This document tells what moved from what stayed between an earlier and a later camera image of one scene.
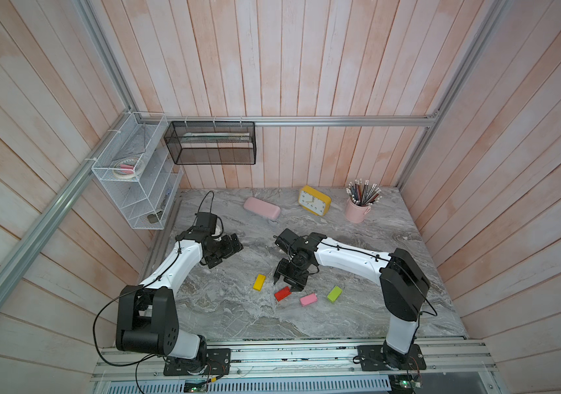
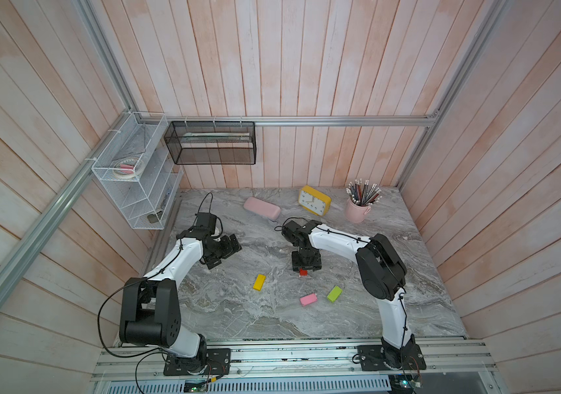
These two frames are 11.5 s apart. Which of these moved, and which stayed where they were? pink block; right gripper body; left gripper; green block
Moved: right gripper body
Stayed: green block; left gripper; pink block
